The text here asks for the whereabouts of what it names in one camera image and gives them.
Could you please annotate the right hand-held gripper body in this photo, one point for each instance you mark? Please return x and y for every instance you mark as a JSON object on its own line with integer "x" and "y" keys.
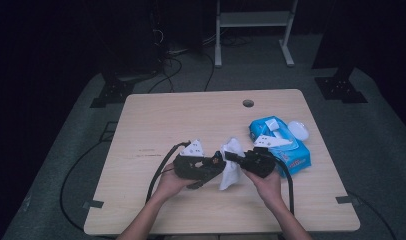
{"x": 261, "y": 165}

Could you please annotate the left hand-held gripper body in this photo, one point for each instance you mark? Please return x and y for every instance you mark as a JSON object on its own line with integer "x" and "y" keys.
{"x": 187, "y": 166}

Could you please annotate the white wet wipe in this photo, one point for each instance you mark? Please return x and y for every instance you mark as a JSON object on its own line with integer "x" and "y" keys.
{"x": 231, "y": 173}

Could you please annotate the blue wet wipes pack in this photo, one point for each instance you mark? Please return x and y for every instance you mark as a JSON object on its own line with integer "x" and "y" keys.
{"x": 287, "y": 150}

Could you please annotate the person's left hand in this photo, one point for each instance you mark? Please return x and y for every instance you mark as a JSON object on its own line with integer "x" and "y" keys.
{"x": 171, "y": 185}

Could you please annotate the person's right hand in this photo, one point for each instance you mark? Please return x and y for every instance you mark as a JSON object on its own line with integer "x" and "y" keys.
{"x": 267, "y": 190}

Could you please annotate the grey tape strip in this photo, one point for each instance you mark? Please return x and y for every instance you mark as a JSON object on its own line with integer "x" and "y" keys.
{"x": 347, "y": 199}
{"x": 92, "y": 204}

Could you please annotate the black stand base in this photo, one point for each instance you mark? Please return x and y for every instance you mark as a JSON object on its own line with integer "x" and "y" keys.
{"x": 341, "y": 88}
{"x": 112, "y": 93}

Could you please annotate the white metal stand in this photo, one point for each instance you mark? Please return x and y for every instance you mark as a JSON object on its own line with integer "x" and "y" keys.
{"x": 254, "y": 18}

